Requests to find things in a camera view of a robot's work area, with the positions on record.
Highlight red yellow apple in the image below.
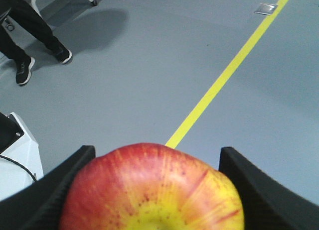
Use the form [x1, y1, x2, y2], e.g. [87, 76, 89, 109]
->
[58, 143, 245, 230]

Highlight silver floor socket plate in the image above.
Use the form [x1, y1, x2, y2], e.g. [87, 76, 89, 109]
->
[254, 3, 278, 15]

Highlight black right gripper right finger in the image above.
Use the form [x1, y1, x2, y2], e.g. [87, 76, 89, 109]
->
[218, 147, 319, 230]

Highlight black trouser legs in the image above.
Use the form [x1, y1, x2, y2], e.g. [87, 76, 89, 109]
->
[0, 0, 64, 62]

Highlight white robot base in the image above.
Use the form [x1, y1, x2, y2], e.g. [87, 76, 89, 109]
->
[0, 113, 44, 200]

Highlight black sneaker left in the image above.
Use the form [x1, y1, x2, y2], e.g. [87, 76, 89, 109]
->
[16, 56, 35, 86]

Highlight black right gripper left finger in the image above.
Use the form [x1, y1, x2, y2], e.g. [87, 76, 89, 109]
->
[0, 145, 95, 230]

